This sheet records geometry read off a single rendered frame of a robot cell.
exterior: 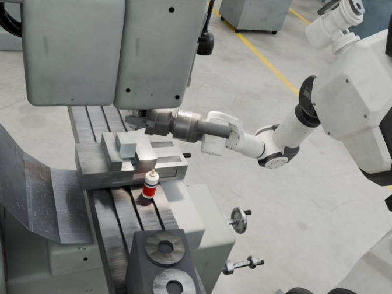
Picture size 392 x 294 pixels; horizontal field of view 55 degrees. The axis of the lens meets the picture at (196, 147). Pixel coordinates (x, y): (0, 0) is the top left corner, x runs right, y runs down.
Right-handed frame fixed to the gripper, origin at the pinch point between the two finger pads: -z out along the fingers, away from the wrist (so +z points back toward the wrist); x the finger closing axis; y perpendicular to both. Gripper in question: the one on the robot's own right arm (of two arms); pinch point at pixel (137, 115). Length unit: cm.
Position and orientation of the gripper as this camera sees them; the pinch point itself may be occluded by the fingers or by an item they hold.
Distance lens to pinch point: 110.4
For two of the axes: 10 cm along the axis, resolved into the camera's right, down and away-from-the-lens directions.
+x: -0.6, 6.0, -8.0
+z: 9.7, 2.1, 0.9
